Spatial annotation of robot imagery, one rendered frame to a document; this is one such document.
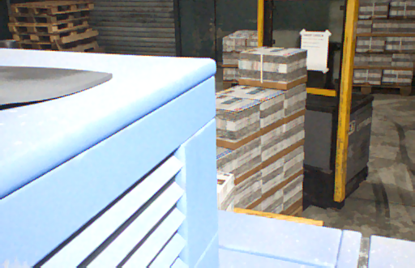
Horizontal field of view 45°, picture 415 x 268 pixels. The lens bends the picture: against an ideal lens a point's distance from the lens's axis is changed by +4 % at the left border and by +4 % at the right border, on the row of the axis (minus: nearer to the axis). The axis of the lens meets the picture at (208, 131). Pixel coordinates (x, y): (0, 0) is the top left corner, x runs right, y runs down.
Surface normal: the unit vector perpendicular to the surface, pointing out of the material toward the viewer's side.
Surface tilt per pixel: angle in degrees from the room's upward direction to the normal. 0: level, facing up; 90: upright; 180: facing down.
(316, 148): 90
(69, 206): 90
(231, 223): 0
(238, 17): 90
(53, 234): 90
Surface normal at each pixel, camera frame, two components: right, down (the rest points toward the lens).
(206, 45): -0.35, 0.30
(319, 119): -0.61, 0.26
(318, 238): -0.03, -0.95
